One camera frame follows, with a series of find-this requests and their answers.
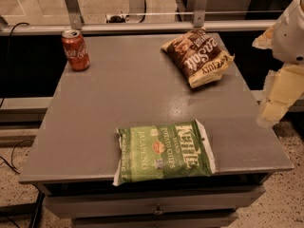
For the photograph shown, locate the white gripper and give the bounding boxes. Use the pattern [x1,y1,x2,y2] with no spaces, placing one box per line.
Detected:
[252,0,304,127]

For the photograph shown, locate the brown Late July chip bag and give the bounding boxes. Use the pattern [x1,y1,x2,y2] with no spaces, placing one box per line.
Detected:
[161,28,234,88]

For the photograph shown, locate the grey drawer cabinet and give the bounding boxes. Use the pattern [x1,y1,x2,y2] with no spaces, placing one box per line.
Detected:
[20,35,292,228]

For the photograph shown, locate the black cable on left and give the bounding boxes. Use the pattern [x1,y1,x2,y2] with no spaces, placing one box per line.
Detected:
[0,21,46,228]

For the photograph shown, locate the red Coca-Cola can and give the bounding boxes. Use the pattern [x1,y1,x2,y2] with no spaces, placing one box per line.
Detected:
[62,29,90,71]

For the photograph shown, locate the green Kettle jalapeno chip bag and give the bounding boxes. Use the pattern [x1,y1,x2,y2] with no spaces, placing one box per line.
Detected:
[113,120,216,186]

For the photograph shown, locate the grey metal window rail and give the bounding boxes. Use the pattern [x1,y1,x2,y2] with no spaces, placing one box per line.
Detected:
[0,0,275,35]

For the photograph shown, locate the round metal drawer knob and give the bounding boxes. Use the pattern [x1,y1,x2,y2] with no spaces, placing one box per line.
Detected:
[153,206,164,216]

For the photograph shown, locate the white power strip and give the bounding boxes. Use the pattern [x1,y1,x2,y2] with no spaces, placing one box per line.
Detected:
[105,14,129,24]

